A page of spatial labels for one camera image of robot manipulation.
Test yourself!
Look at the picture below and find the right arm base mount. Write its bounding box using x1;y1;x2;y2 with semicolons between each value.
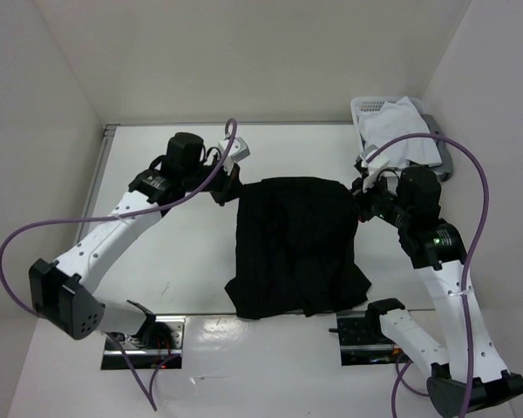
329;312;408;367

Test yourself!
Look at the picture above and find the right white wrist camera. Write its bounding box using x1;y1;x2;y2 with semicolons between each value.
355;145;390;192

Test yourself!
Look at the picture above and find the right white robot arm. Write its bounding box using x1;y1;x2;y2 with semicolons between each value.
352;165;523;417

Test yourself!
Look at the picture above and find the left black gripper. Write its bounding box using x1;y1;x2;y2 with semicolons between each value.
183;153;248;206

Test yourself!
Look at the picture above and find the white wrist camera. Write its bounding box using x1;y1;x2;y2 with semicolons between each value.
218;137;250;173
355;145;390;192

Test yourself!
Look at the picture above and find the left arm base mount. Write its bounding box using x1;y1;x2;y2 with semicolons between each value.
100;315;186;371

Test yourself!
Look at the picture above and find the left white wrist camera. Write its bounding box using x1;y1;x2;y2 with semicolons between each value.
218;137;250;173

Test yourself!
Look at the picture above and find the white skirt in basket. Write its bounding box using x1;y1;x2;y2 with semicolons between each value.
357;96;444;169

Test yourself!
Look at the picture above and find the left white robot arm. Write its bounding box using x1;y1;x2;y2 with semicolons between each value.
29;132;250;348

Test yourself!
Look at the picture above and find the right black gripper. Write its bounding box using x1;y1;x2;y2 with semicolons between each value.
342;167;411;227

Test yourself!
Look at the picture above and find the white laundry basket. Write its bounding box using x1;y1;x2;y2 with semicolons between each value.
350;95;437;183

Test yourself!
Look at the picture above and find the black pleated skirt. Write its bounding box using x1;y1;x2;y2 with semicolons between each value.
225;177;371;320

